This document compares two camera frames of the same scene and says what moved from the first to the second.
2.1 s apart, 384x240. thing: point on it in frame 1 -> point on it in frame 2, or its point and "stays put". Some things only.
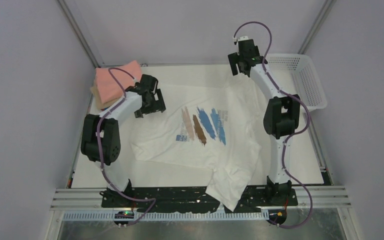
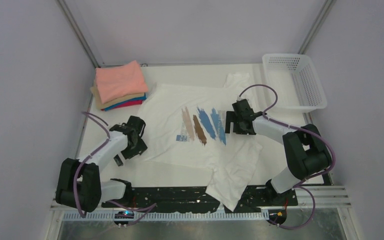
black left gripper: x=156 y=106 -> x=139 y=148
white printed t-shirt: x=212 y=127 stays put
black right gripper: x=233 y=58 -> x=231 y=117
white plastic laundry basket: x=294 y=74 stays put
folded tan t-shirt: x=98 y=100 stays put
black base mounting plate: x=194 y=199 stays put
